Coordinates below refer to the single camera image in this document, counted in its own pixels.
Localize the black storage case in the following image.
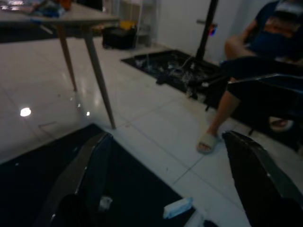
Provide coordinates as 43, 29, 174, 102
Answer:
102, 26, 138, 50

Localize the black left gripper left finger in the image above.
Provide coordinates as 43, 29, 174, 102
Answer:
34, 131, 114, 227

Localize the grey table with wooden legs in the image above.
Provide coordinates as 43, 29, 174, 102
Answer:
0, 0, 120, 130

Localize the orange cup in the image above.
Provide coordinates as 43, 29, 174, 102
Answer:
59, 0, 72, 11

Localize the pink slipper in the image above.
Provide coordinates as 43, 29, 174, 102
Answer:
269, 117, 294, 132

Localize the blue packets pile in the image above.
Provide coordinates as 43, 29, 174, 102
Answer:
30, 0, 64, 17

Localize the black upright stand pole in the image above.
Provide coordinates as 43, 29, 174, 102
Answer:
195, 0, 220, 60

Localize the white shelf rack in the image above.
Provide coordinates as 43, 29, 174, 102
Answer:
118, 0, 157, 48

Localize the small white paper scrap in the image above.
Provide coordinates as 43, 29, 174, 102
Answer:
99, 196, 113, 212

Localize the black floor mat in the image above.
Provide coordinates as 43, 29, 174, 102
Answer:
0, 122, 197, 227

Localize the black office chair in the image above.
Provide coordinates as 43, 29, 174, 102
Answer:
196, 58, 303, 152

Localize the beige slipper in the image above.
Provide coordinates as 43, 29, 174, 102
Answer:
196, 131, 222, 156

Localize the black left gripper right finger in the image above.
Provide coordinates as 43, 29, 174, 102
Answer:
222, 130, 303, 227

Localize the seated person in dark clothes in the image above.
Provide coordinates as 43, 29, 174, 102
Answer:
208, 0, 303, 142

